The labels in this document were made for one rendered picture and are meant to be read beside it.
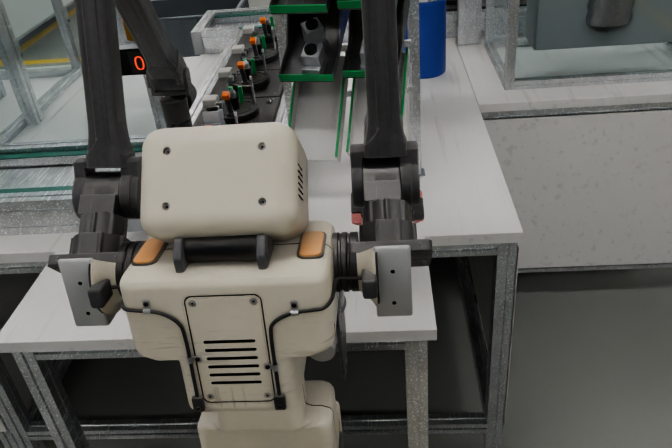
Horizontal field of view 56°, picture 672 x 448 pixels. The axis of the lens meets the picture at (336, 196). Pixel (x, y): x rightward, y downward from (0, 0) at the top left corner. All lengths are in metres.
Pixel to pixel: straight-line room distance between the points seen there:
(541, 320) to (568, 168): 0.61
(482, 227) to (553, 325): 1.10
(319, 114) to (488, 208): 0.48
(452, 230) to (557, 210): 0.95
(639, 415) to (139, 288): 1.82
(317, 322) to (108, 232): 0.35
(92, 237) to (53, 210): 0.76
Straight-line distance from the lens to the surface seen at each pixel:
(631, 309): 2.72
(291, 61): 1.57
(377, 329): 1.27
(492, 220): 1.57
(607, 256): 2.61
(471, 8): 2.68
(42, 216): 1.77
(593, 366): 2.46
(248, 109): 1.92
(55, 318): 1.50
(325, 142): 1.59
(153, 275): 0.86
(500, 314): 1.70
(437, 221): 1.56
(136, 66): 1.78
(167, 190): 0.84
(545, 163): 2.31
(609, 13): 2.26
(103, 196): 1.02
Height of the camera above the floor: 1.73
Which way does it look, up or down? 31 degrees down
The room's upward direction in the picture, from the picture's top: 6 degrees counter-clockwise
